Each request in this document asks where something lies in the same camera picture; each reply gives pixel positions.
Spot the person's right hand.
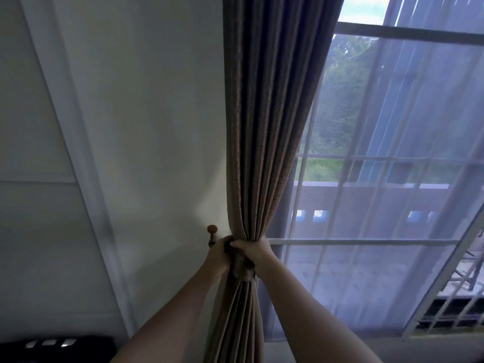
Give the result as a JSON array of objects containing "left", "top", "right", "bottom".
[{"left": 229, "top": 238, "right": 277, "bottom": 272}]

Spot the person's left hand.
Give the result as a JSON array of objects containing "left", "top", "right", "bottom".
[{"left": 203, "top": 235, "right": 235, "bottom": 279}]

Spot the brown curtain tieback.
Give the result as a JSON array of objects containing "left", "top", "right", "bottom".
[{"left": 227, "top": 238, "right": 258, "bottom": 283}]

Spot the brown heavy curtain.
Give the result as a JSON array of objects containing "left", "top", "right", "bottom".
[{"left": 203, "top": 0, "right": 346, "bottom": 363}]

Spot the person's left forearm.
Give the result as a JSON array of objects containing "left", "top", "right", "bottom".
[{"left": 109, "top": 263, "right": 224, "bottom": 363}]

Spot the person's right forearm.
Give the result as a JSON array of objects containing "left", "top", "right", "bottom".
[{"left": 255, "top": 255, "right": 383, "bottom": 363}]

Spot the white sheer curtain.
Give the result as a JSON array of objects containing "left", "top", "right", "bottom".
[{"left": 265, "top": 0, "right": 484, "bottom": 342}]

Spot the white framed window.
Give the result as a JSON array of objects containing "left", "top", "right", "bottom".
[{"left": 280, "top": 0, "right": 484, "bottom": 341}]

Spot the black appliance with buttons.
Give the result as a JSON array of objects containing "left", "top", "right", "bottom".
[{"left": 0, "top": 336, "right": 117, "bottom": 363}]

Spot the white door frame trim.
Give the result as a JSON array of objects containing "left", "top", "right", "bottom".
[{"left": 19, "top": 0, "right": 137, "bottom": 339}]

